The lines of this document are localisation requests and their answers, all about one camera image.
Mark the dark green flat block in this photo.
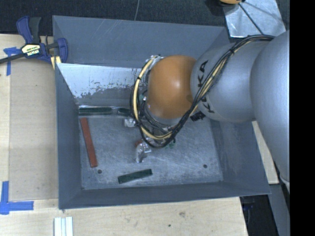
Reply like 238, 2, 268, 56
78, 106, 113, 116
117, 168, 154, 185

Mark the grey metal bin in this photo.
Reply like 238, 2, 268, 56
52, 15, 272, 210

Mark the red-brown flat block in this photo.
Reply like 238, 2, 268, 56
79, 117, 99, 169

